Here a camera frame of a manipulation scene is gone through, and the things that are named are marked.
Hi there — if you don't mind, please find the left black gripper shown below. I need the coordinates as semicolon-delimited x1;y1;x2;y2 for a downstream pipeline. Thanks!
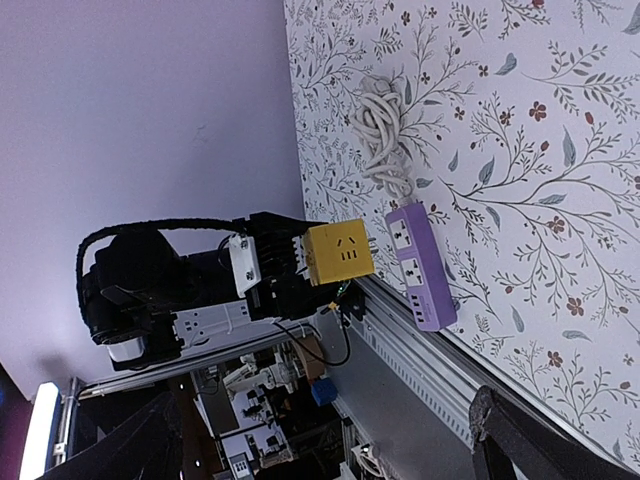
245;212;340;320

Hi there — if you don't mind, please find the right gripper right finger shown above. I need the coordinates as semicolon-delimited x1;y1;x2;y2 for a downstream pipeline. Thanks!
469;386;638;479

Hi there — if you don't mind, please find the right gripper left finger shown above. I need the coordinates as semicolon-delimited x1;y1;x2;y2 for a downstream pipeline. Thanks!
47;392;183;480

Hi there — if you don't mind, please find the yellow cube socket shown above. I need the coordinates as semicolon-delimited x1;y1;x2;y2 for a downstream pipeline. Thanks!
302;219;375;286

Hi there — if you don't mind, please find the purple power strip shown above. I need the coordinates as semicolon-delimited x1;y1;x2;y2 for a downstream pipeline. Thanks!
385;203;457;332

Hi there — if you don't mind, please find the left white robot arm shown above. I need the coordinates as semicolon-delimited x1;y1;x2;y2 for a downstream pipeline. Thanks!
75;212;340;371

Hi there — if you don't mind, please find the blue cube in background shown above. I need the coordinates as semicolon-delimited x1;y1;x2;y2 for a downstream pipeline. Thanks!
311;378;338;407

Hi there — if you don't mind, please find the white light strip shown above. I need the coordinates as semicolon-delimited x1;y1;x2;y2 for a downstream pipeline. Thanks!
19;382;61;480

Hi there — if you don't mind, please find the floral table cloth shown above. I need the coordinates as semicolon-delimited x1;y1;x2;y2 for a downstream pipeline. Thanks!
284;1;639;468

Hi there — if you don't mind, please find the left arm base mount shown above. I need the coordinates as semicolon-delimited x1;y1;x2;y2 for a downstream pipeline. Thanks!
321;283;366;322

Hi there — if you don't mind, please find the left black camera cable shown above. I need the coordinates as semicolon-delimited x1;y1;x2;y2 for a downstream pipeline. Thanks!
75;216;249;311

